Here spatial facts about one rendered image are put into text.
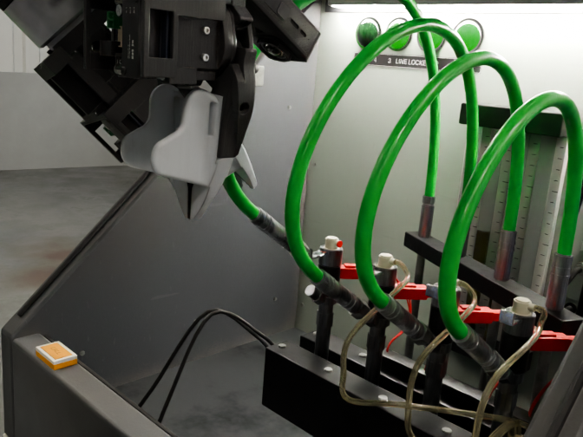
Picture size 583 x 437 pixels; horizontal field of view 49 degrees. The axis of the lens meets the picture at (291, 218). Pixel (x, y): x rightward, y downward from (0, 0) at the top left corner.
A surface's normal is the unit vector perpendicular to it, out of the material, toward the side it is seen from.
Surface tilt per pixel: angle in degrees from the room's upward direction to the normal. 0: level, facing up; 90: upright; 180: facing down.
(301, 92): 90
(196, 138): 93
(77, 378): 0
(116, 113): 78
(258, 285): 90
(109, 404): 0
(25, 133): 90
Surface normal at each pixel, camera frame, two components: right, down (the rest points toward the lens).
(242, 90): 0.70, 0.22
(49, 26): -0.04, 0.56
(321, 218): -0.71, 0.11
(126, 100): 0.55, 0.03
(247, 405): 0.07, -0.97
